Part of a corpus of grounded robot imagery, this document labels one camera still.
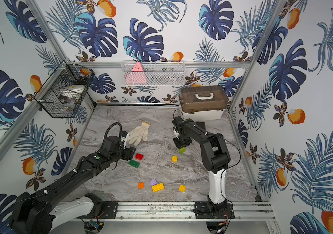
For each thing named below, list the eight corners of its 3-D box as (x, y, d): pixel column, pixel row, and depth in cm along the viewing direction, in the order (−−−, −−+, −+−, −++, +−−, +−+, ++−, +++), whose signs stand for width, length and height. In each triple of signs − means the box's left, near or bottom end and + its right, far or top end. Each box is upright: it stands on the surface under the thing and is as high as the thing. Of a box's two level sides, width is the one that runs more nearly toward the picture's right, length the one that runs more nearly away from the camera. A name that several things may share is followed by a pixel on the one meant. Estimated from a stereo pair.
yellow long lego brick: (153, 193, 82) (153, 192, 80) (152, 187, 84) (151, 186, 82) (165, 189, 83) (164, 188, 82) (163, 183, 85) (163, 182, 84)
